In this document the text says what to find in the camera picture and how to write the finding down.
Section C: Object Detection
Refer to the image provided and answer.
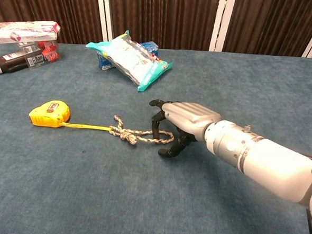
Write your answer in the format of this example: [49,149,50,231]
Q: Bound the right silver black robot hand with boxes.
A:
[145,98,223,162]

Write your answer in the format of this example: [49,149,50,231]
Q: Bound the braided beige rope loop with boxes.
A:
[108,114,176,148]

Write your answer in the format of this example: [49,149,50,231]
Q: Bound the yellow tape measure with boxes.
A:
[27,99,113,132]

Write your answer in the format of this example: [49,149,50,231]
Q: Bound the teal white wipes pack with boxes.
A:
[83,28,176,94]

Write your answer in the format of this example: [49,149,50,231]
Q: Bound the blue tissue packet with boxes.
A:
[95,38,160,74]

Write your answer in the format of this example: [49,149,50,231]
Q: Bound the brown folding screen white frames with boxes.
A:
[0,0,312,59]

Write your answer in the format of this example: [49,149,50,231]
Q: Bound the blue table cloth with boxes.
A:
[0,38,312,234]

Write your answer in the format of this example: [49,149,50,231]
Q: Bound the clear box with red items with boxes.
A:
[14,37,62,71]

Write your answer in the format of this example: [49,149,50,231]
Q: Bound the white pink toothpaste box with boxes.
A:
[0,17,62,49]

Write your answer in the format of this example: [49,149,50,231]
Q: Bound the dark brown tube white cap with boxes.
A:
[0,49,41,77]

